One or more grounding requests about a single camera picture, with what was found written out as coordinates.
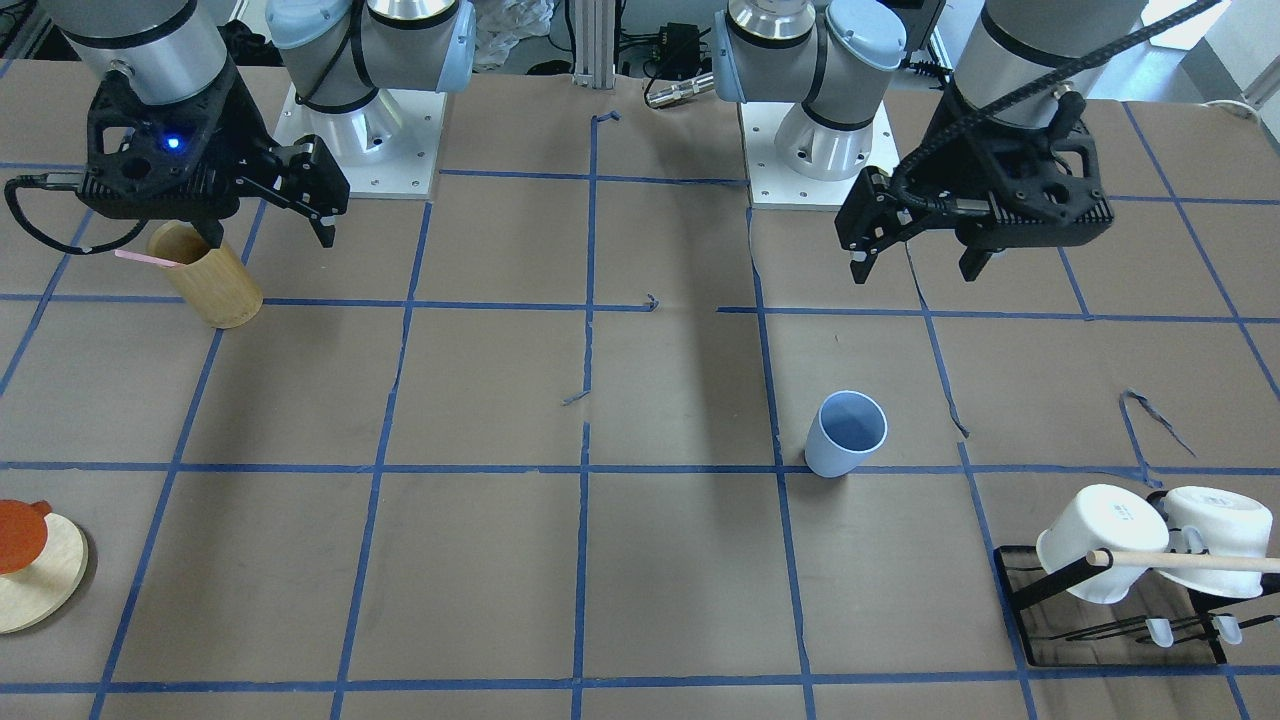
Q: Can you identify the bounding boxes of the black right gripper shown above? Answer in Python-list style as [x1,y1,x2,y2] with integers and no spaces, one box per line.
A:
[76,70,349,249]

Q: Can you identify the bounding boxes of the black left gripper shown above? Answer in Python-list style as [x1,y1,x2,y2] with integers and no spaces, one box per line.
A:
[835,91,1115,284]

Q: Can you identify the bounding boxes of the pink chopstick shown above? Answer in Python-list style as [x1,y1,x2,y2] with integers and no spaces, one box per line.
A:
[111,249,186,269]

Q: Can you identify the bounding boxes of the light blue plastic cup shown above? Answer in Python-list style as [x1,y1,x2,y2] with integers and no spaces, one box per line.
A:
[804,389,890,478]

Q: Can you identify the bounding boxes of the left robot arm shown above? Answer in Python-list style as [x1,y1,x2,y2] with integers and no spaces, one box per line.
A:
[712,1,1144,284]

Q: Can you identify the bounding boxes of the bamboo chopstick holder cup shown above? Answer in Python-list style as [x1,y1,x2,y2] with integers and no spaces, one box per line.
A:
[147,222,262,329]

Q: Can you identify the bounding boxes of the white mug near rack end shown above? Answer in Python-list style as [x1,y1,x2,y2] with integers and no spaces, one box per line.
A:
[1036,484,1170,573]

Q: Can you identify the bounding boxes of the orange red mug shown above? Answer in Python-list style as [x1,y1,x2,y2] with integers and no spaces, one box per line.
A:
[1,498,52,575]

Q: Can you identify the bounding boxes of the white mug far rack side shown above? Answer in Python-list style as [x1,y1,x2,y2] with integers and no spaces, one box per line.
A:
[1158,486,1274,600]

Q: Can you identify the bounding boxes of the wooden mug tree stand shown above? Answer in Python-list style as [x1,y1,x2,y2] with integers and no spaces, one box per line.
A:
[1,512,90,634]

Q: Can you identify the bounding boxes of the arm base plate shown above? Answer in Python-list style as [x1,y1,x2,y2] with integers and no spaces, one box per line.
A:
[274,87,451,200]
[739,102,899,211]

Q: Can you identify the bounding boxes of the wooden rack handle rod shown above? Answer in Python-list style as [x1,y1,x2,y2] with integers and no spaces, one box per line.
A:
[1083,548,1280,574]

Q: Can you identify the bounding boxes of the aluminium frame post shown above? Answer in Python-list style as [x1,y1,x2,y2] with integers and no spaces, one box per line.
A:
[564,1,618,91]

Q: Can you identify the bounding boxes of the black wire mug rack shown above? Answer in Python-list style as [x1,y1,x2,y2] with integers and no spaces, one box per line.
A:
[993,489,1277,667]

